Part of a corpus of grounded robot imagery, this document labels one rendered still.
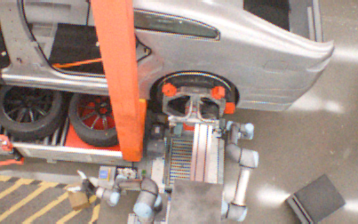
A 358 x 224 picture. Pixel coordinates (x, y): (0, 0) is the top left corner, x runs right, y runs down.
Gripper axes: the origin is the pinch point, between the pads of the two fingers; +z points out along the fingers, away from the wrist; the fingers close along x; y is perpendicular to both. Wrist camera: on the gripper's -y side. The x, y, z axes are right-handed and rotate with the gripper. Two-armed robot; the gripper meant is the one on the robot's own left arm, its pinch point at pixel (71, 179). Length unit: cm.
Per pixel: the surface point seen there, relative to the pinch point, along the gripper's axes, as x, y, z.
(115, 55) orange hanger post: 36, -101, -20
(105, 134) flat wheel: 74, 64, 14
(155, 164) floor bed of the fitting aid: 84, 105, -35
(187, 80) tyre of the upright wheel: 111, -8, -47
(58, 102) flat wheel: 87, 62, 71
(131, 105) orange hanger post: 45, -46, -25
